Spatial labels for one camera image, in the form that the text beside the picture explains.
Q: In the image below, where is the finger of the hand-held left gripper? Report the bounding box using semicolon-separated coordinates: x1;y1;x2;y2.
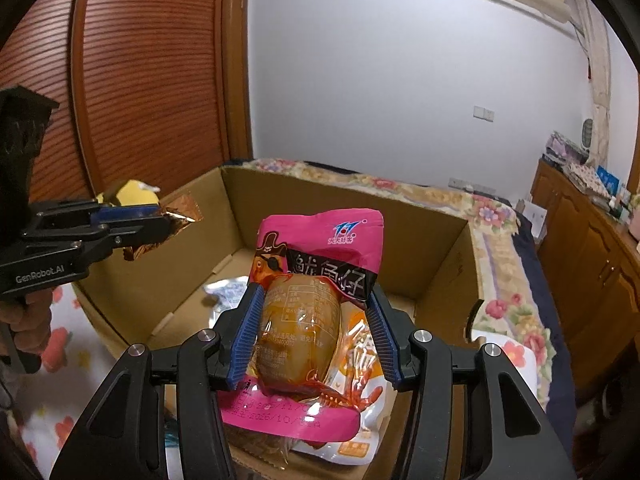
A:
22;215;173;261
30;200;161;231

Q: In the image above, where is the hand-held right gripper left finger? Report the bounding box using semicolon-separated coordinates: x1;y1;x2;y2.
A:
70;282;266;480

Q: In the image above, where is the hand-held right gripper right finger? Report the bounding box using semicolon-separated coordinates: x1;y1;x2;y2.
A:
365;285;571;480

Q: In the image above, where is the clear snack packet orange label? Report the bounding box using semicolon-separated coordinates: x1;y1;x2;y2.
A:
235;310;393;461

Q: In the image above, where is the silver snack packet blue label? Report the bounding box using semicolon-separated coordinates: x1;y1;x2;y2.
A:
202;276;248;321

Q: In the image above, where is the copper foil snack packet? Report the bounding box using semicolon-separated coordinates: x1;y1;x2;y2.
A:
122;192;203;263

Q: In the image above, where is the brown cardboard box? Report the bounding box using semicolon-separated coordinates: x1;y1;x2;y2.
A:
72;162;488;480

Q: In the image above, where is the pink snack packet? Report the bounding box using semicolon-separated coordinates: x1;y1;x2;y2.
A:
220;209;386;436

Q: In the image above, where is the person's left hand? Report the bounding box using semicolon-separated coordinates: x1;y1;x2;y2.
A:
0;287;55;358

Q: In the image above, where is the yellow plush toy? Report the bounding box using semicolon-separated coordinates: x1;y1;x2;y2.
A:
97;180;161;208

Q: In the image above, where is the strawberry print tablecloth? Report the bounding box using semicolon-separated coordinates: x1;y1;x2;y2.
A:
10;282;543;466

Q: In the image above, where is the wooden slatted wardrobe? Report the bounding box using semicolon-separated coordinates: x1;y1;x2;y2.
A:
0;0;253;211

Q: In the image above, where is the dark blue bed sheet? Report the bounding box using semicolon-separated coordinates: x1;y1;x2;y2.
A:
515;210;576;436

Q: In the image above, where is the wooden cabinet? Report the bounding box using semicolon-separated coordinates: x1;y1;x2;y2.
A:
530;157;640;401

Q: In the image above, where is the folded patterned fabric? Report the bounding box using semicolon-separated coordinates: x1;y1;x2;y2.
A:
565;162;611;196

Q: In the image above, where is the stack of purple packs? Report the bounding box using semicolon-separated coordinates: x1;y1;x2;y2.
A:
545;132;591;166

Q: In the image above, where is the blue box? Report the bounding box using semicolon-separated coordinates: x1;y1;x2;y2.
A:
597;167;621;196

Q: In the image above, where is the small white fan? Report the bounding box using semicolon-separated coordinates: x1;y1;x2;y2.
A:
580;117;598;153

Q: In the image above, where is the cream patterned curtain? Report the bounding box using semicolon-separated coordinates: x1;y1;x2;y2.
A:
575;0;613;171

